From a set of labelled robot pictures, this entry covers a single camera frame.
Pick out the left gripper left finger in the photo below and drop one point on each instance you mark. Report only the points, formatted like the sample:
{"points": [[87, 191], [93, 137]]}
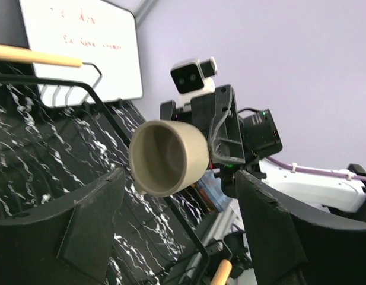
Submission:
{"points": [[65, 241]]}

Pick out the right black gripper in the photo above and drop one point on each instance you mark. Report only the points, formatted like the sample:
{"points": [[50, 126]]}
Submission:
{"points": [[215, 115]]}

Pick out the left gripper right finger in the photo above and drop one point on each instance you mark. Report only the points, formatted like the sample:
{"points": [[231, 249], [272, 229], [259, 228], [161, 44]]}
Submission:
{"points": [[293, 243]]}

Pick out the grey small mug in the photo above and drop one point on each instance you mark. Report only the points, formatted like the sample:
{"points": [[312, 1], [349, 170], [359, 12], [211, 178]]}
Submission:
{"points": [[166, 157]]}

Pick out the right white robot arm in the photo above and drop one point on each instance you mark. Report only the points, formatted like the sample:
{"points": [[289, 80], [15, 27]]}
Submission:
{"points": [[247, 139]]}

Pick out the blue book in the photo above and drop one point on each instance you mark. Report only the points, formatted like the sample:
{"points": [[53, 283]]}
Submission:
{"points": [[210, 189]]}

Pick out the white whiteboard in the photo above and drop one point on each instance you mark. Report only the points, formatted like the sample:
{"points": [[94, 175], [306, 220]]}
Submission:
{"points": [[97, 32]]}

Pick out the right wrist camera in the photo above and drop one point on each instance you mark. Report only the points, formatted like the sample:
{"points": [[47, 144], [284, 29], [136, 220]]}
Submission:
{"points": [[194, 78]]}

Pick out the black wire dish rack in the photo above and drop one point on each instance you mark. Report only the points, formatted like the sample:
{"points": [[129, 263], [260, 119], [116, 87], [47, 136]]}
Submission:
{"points": [[57, 136]]}

